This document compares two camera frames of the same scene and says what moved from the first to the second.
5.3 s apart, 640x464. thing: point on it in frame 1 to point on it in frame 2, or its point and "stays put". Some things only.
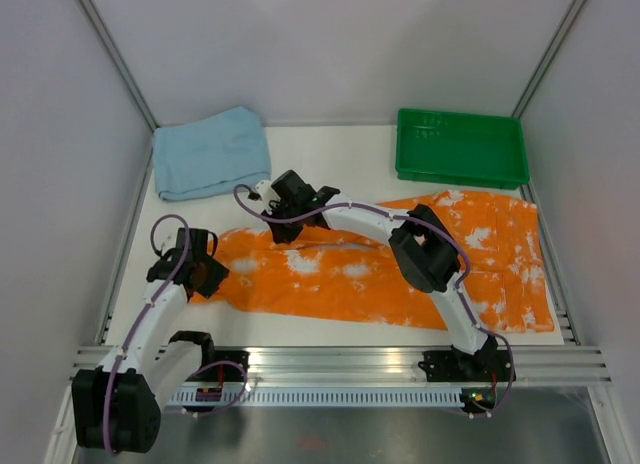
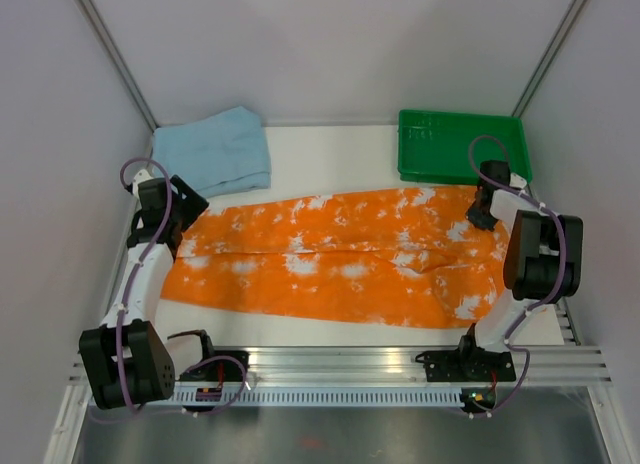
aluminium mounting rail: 513,365 stays put
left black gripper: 218,274 to 193,205
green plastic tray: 461,147 stays put
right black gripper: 282,234 to 479,222
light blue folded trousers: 212,155 stays put
